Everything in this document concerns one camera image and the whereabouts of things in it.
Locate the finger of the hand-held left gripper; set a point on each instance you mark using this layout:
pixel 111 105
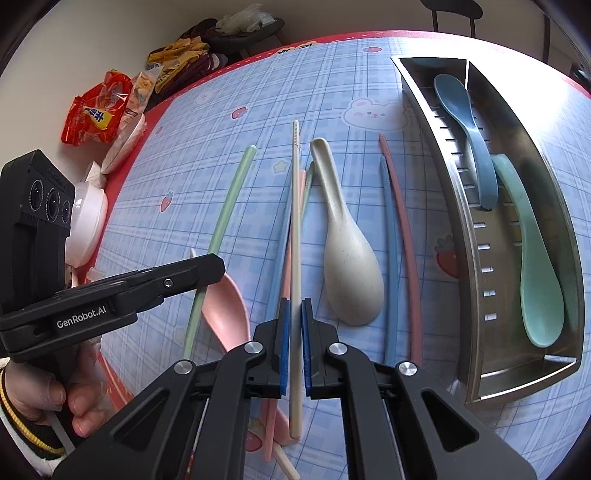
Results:
pixel 184 277

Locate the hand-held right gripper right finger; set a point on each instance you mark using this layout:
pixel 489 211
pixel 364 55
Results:
pixel 307 355

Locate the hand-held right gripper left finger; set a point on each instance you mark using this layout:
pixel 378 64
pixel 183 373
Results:
pixel 284 350

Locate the pink spoon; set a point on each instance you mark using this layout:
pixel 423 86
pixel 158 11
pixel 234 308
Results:
pixel 231 314

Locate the green chopstick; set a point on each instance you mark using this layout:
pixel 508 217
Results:
pixel 231 198
pixel 308 184

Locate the pink chopstick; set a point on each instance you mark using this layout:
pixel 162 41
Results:
pixel 270 438
pixel 406 240

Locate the metal utensil holder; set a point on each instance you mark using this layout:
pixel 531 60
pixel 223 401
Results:
pixel 531 152

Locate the person's left hand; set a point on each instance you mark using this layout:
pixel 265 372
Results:
pixel 87 397

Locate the round white bowl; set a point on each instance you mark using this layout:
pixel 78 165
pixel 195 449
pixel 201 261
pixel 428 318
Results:
pixel 85 221

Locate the beige spoon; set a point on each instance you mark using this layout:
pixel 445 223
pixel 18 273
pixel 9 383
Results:
pixel 351 277

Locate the blue chopstick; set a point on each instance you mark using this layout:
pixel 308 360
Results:
pixel 390 258

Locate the blue plaid tablecloth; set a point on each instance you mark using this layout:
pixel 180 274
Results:
pixel 207 138

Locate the red snack bag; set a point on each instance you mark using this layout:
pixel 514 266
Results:
pixel 92 115

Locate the clear snack packet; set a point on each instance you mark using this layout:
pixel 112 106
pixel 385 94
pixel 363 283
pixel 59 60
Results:
pixel 138 92

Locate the maroon clothing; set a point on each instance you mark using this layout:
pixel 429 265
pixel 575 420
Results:
pixel 205 67

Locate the green spoon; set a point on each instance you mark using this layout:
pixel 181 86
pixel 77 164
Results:
pixel 540 295

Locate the dark chair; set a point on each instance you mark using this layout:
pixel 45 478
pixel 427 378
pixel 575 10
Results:
pixel 251 40

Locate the white plastic bag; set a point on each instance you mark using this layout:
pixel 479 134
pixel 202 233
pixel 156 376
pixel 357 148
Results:
pixel 240 18

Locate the blue spoon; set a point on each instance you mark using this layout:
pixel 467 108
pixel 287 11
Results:
pixel 455 97

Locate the black stool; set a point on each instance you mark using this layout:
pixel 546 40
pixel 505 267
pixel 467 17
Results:
pixel 450 9

